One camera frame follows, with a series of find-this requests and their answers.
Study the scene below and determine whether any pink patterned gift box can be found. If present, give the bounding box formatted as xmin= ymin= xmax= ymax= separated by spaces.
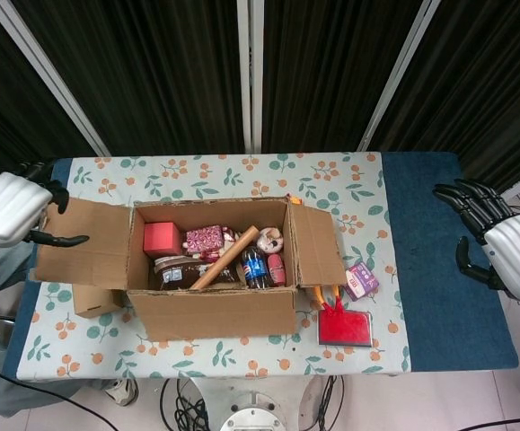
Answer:
xmin=184 ymin=225 xmax=224 ymax=255

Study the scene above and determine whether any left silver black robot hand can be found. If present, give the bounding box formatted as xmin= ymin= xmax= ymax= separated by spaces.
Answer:
xmin=0 ymin=161 xmax=92 ymax=249

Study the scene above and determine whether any red ink pad case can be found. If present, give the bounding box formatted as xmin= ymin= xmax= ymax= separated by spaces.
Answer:
xmin=316 ymin=309 xmax=374 ymax=348

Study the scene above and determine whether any floral print tablecloth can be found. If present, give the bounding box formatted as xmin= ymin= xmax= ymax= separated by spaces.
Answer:
xmin=14 ymin=152 xmax=412 ymax=383

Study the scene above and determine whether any white metal frame post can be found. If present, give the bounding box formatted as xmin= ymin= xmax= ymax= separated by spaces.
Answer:
xmin=357 ymin=0 xmax=443 ymax=154
xmin=0 ymin=0 xmax=110 ymax=158
xmin=235 ymin=0 xmax=265 ymax=156

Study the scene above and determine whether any purple tissue pack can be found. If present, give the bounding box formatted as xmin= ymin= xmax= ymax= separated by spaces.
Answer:
xmin=342 ymin=262 xmax=381 ymax=302

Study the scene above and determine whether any cola bottle blue label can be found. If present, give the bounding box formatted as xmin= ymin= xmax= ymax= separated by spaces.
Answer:
xmin=240 ymin=245 xmax=270 ymax=289

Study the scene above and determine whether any pink white plush toy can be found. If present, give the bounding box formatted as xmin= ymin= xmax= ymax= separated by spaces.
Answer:
xmin=257 ymin=227 xmax=285 ymax=253

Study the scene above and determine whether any wooden rolling pin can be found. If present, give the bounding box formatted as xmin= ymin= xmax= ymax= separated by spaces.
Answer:
xmin=190 ymin=225 xmax=260 ymax=292

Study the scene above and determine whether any black cable bundle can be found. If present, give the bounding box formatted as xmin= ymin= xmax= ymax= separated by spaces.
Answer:
xmin=315 ymin=374 xmax=347 ymax=431
xmin=159 ymin=376 xmax=218 ymax=431

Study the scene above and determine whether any black pleated curtain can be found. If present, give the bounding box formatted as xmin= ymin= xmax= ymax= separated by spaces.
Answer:
xmin=11 ymin=0 xmax=247 ymax=157
xmin=0 ymin=0 xmax=95 ymax=180
xmin=261 ymin=0 xmax=430 ymax=154
xmin=369 ymin=0 xmax=520 ymax=198

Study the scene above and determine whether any blue table cover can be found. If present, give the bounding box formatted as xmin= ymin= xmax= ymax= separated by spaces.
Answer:
xmin=1 ymin=151 xmax=520 ymax=383

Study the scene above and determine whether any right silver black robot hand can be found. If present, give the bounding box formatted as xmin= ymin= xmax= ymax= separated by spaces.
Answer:
xmin=433 ymin=178 xmax=520 ymax=303

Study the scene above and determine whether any red cube box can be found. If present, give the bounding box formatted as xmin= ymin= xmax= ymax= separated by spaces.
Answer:
xmin=142 ymin=222 xmax=184 ymax=259

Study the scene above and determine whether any thin black cable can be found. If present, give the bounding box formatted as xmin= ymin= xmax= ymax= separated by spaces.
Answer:
xmin=0 ymin=364 xmax=124 ymax=431

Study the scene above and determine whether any orange rubber chicken toy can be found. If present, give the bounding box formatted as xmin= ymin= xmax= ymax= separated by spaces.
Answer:
xmin=285 ymin=192 xmax=347 ymax=318

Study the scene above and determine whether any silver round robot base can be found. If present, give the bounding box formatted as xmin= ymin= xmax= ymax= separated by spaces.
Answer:
xmin=218 ymin=389 xmax=288 ymax=431

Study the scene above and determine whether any large cardboard box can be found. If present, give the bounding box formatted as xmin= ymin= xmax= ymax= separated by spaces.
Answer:
xmin=29 ymin=195 xmax=348 ymax=344

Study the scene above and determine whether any white sneaker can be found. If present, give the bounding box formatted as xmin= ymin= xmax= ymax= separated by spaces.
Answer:
xmin=102 ymin=377 xmax=139 ymax=407

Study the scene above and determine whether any small brown cardboard box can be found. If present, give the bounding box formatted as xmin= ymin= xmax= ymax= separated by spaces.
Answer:
xmin=71 ymin=282 xmax=127 ymax=320

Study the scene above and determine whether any brown snack bag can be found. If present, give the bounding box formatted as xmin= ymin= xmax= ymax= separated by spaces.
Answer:
xmin=153 ymin=255 xmax=242 ymax=290

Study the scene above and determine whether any red sausage pack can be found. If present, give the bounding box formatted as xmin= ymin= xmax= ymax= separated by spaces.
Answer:
xmin=267 ymin=253 xmax=286 ymax=286

